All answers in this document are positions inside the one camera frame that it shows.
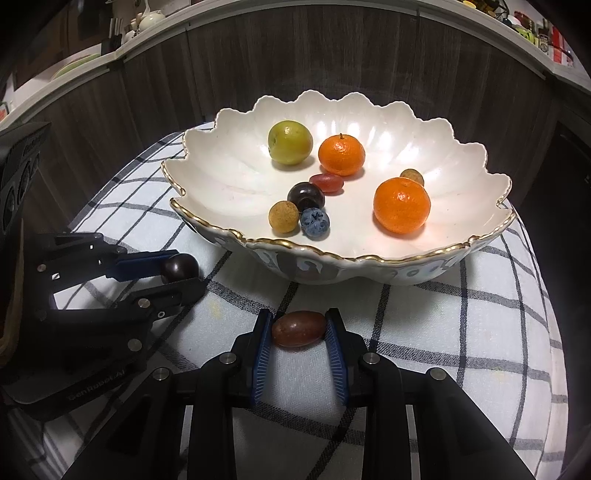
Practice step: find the white scalloped ceramic bowl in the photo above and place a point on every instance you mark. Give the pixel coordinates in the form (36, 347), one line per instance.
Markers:
(226, 183)

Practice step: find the dark wood cabinet front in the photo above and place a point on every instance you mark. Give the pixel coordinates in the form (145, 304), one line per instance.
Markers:
(439, 71)

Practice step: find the red oval grape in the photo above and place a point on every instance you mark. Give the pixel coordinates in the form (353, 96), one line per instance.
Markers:
(298, 329)

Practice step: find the small red grape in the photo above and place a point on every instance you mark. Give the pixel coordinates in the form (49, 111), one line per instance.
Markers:
(327, 182)

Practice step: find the large orange mandarin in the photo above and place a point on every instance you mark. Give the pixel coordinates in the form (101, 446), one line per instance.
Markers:
(401, 205)

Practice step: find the green plate on counter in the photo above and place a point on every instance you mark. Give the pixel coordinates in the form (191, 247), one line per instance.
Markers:
(75, 64)

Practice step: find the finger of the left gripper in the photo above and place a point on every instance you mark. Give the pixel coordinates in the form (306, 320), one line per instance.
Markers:
(134, 266)
(140, 308)

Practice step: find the dark blue round berry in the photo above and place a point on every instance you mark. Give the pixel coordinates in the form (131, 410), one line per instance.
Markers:
(315, 223)

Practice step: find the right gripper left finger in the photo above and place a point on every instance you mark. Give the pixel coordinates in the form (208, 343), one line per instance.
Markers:
(177, 423)

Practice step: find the white teapot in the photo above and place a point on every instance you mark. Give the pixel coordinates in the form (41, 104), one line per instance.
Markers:
(141, 23)

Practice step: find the tan longan fruit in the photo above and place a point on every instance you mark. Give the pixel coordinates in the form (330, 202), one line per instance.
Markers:
(284, 217)

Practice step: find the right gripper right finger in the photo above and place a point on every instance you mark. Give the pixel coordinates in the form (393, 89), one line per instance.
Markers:
(418, 425)

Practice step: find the red labelled sauce bottle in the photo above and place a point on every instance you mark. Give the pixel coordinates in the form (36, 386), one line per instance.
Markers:
(560, 51)

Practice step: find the checkered white kitchen cloth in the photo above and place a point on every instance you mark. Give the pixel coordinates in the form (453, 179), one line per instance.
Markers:
(458, 377)

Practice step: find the green round fruit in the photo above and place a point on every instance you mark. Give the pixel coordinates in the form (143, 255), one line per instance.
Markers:
(289, 142)

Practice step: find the small orange mandarin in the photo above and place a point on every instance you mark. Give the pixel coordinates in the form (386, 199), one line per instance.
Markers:
(342, 155)

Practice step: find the tan longan in bowl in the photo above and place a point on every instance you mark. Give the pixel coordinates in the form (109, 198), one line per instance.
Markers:
(414, 175)

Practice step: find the white kitchen countertop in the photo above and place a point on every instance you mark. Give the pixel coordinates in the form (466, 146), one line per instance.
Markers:
(450, 13)

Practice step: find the dark plum in bowl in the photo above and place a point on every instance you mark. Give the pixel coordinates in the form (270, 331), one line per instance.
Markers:
(305, 195)

